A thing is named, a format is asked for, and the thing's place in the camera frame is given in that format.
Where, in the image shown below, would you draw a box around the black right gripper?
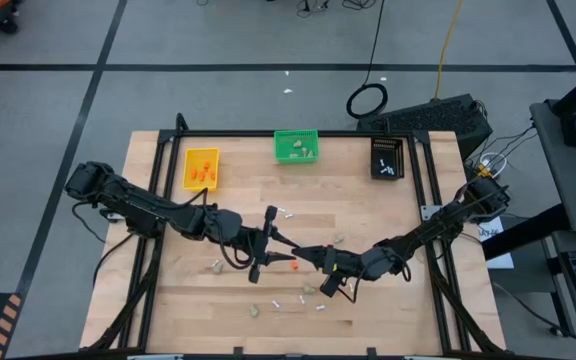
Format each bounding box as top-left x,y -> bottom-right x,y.
292,244 -> 402,299

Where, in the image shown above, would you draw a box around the black aluminium table frame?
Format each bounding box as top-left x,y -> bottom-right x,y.
80,112 -> 507,359

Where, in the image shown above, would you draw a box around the long black hanging cable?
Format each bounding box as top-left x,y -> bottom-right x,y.
345,0 -> 390,121

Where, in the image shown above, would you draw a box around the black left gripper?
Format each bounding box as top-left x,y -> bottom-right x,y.
202,204 -> 301,285

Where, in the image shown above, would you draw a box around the black plastic basket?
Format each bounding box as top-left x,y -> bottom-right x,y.
369,136 -> 406,182

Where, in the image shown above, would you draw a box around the tangled black floor cables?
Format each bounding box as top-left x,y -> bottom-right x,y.
295,0 -> 384,12

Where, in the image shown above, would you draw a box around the white paper sheet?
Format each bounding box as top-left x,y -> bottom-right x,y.
476,213 -> 516,270

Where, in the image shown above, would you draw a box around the yellow plastic basket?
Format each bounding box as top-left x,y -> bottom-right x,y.
181,146 -> 221,193

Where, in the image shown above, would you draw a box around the black computer tower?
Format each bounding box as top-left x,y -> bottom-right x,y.
356,93 -> 495,162

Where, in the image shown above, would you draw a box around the green plastic basket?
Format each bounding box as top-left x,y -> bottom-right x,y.
273,128 -> 321,165

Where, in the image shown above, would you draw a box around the white coiled cable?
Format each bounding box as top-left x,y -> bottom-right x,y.
476,151 -> 510,174

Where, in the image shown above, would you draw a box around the long yellow hanging cable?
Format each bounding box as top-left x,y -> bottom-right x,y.
434,0 -> 465,100

